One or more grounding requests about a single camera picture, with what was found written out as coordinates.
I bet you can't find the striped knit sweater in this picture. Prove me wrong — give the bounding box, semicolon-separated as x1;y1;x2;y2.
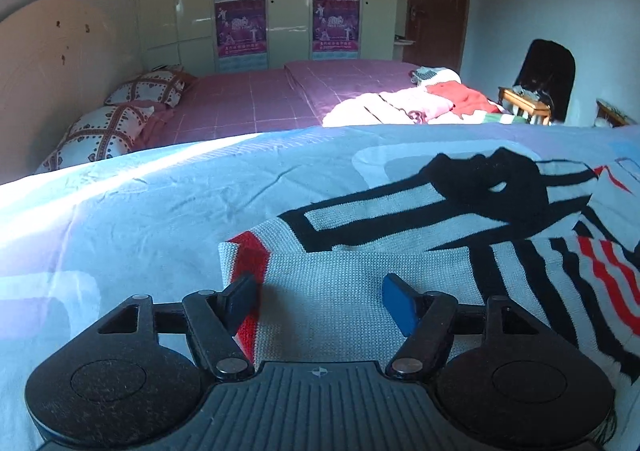
219;148;639;387

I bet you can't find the pile of colourful clothes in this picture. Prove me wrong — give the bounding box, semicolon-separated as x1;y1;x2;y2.
321;67;525;127

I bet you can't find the light blue patterned quilt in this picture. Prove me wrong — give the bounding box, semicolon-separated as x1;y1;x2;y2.
1;125;639;450

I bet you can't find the near patterned pillow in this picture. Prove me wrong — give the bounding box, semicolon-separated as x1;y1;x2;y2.
36;104;154;174

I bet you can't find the patterned pillow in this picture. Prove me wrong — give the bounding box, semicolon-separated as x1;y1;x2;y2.
104;65;196;108
36;104;154;174

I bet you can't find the wooden side furniture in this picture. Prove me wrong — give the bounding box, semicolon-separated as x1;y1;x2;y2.
498;87;551;126

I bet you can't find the far patterned pillow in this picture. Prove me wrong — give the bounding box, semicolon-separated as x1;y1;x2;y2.
104;65;196;108

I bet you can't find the black draped chair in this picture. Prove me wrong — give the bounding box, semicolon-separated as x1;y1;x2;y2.
514;39;576;122

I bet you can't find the pink checked bedsheet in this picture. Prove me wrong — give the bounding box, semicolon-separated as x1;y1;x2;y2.
134;60;416;151

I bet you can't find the beige rounded headboard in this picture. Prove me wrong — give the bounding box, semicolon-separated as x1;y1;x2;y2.
1;0;141;183

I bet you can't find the lower left magenta poster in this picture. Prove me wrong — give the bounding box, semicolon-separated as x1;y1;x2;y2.
215;0;268;73

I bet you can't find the lower right magenta poster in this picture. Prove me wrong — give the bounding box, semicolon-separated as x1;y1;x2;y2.
311;0;360;61

